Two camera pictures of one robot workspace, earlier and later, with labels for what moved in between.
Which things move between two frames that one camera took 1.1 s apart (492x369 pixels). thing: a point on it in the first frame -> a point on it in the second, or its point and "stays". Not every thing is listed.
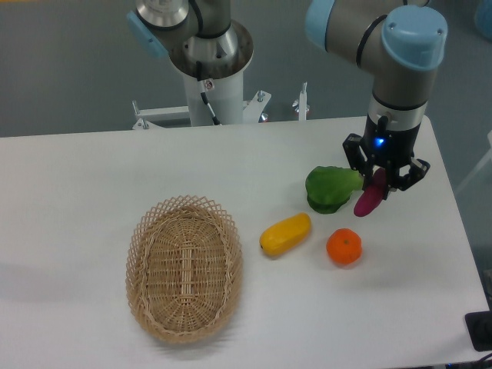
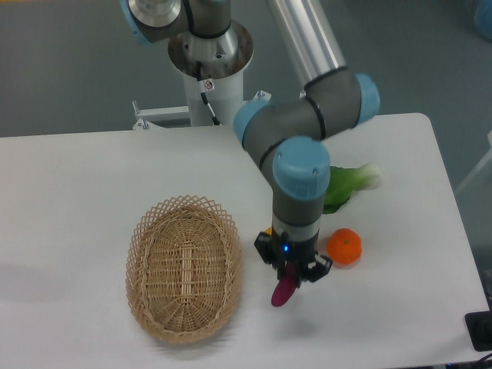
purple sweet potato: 373,194 -> 286,287
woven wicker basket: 184,268 stays
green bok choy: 329,187 stays
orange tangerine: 344,246 stays
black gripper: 390,148 -> 280,249
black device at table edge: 479,326 stays
